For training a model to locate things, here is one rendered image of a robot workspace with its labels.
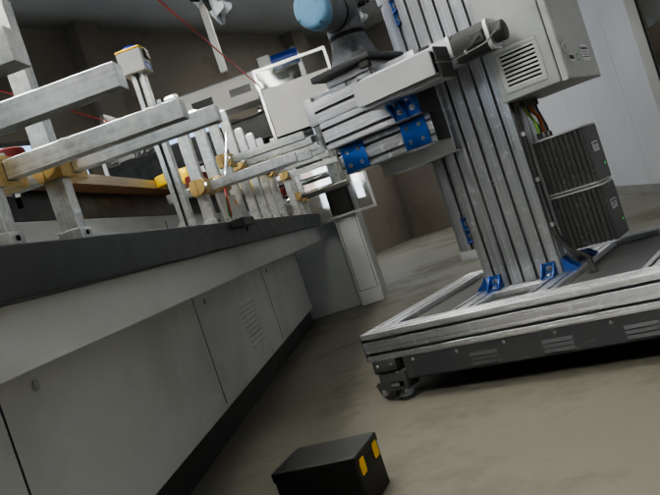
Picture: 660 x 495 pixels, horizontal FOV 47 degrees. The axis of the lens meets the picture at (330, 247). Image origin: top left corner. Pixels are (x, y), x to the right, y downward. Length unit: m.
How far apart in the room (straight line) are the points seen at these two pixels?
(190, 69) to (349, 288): 4.74
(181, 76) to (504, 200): 7.12
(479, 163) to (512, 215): 0.19
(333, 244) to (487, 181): 2.97
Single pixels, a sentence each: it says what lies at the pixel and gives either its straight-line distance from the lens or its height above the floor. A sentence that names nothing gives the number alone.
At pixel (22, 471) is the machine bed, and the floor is 0.34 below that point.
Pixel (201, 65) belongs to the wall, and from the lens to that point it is 9.51.
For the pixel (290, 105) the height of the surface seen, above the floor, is 1.45.
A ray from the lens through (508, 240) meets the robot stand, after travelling 2.40.
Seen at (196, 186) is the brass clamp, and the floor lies 0.83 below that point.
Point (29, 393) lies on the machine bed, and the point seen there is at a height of 0.46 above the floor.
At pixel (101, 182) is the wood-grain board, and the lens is 2.05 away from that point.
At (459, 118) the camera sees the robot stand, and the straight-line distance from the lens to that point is 2.41.
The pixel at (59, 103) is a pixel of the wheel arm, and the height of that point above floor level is 0.81.
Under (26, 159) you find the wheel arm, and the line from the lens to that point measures 1.23.
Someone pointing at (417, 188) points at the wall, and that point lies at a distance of 11.94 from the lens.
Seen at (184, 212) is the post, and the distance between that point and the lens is 2.12.
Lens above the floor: 0.58
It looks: 1 degrees down
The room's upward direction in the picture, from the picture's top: 18 degrees counter-clockwise
